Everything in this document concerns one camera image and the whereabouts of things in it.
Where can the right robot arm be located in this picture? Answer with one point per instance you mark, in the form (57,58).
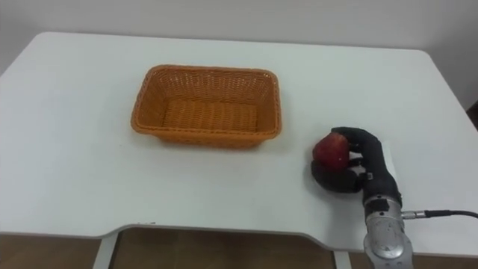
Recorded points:
(386,235)

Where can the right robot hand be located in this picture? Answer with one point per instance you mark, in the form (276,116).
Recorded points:
(377,168)

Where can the red apple soft toy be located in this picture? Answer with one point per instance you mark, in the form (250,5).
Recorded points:
(331,151)

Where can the orange woven basket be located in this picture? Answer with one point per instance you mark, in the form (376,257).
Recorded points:
(209,112)

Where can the white desk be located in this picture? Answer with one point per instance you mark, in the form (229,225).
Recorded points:
(74,168)

